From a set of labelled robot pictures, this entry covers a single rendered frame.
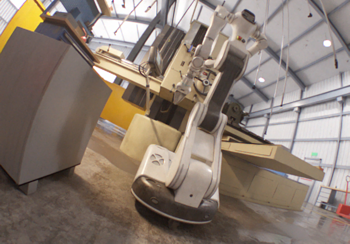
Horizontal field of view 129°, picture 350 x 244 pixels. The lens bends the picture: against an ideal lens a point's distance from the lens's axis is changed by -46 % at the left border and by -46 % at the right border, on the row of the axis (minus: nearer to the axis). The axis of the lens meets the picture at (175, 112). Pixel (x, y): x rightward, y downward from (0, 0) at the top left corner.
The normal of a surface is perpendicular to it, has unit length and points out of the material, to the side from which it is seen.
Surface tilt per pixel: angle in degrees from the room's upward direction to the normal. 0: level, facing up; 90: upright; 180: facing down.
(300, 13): 169
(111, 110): 90
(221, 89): 108
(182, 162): 53
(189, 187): 90
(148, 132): 90
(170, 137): 90
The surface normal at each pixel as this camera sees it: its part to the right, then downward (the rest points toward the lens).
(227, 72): 0.02, 0.15
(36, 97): 0.11, -0.14
